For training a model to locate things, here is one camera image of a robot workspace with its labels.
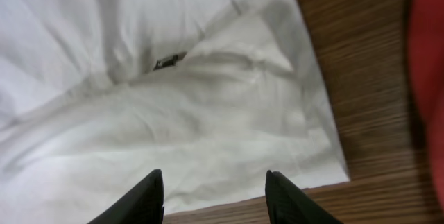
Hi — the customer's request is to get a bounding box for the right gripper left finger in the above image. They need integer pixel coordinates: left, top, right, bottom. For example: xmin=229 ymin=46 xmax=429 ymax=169
xmin=88 ymin=169 xmax=164 ymax=224

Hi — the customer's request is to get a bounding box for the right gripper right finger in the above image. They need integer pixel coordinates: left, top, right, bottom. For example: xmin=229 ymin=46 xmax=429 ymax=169
xmin=265 ymin=171 xmax=341 ymax=224

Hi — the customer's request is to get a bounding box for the white t-shirt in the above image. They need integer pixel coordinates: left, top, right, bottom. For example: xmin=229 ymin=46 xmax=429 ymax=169
xmin=1 ymin=0 xmax=350 ymax=223

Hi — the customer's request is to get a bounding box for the red t-shirt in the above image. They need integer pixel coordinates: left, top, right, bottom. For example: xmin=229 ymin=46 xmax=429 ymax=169
xmin=407 ymin=0 xmax=443 ymax=205

